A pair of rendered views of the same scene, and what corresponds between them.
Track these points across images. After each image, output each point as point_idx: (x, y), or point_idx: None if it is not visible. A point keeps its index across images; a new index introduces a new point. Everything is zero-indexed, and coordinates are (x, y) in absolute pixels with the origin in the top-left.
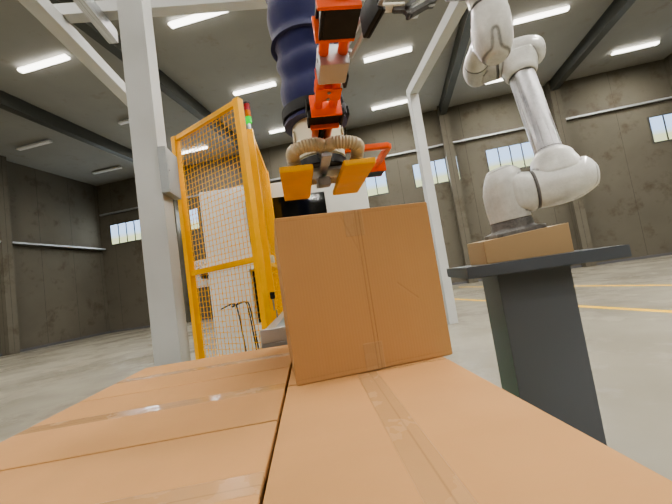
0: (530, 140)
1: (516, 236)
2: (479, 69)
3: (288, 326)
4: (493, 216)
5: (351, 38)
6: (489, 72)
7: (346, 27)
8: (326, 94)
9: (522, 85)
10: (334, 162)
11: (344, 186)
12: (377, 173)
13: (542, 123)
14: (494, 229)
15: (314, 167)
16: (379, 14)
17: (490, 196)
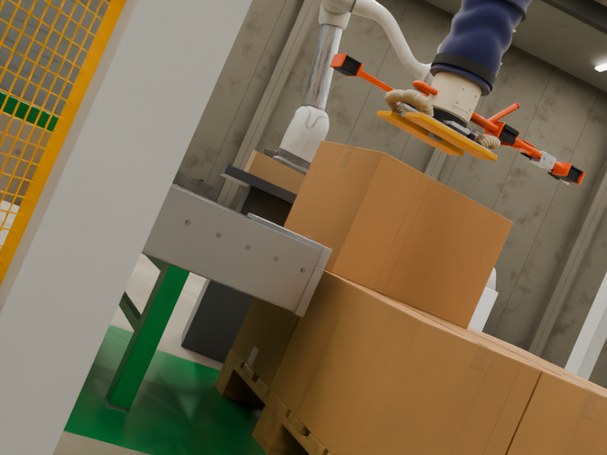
0: (318, 93)
1: None
2: (355, 13)
3: (481, 291)
4: (307, 153)
5: (554, 174)
6: (342, 11)
7: (562, 178)
8: (523, 151)
9: (338, 44)
10: None
11: (411, 130)
12: (344, 72)
13: (329, 88)
14: (300, 163)
15: None
16: (556, 179)
17: (318, 137)
